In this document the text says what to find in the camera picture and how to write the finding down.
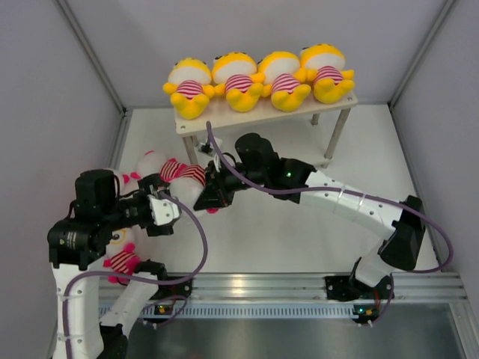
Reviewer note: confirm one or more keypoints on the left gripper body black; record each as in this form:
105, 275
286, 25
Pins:
132, 211

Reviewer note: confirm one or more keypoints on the pink plush face down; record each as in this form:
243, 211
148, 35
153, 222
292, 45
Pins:
186, 182

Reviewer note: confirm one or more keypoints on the pink plush with glasses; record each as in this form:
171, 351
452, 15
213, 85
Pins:
120, 252

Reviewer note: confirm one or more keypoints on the perforated cable duct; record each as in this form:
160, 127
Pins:
260, 311

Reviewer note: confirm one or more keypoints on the white two-tier shelf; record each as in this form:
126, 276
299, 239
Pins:
296, 132

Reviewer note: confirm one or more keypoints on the aluminium rail frame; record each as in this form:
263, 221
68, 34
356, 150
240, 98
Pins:
308, 287

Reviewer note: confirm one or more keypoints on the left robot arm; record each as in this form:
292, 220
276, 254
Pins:
77, 246

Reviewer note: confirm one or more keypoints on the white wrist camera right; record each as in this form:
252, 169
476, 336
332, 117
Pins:
207, 152

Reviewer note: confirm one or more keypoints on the yellow frog plush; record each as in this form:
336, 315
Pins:
236, 78
189, 86
284, 80
324, 65

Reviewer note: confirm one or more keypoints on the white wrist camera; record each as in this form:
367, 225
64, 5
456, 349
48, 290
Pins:
163, 211
207, 152

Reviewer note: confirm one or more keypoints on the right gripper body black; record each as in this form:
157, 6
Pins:
226, 181

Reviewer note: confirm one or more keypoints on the pink plush near shelf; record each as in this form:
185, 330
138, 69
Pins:
153, 162

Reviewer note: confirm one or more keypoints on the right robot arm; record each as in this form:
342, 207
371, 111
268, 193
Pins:
398, 225

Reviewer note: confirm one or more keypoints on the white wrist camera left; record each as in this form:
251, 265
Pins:
163, 211

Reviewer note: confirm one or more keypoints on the pink plush far left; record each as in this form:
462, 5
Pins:
124, 183

